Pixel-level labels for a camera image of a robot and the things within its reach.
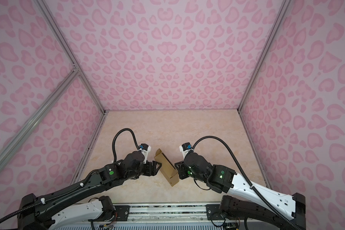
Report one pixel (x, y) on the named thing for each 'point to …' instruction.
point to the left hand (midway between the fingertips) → (158, 163)
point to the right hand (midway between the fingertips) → (174, 166)
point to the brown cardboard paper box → (168, 170)
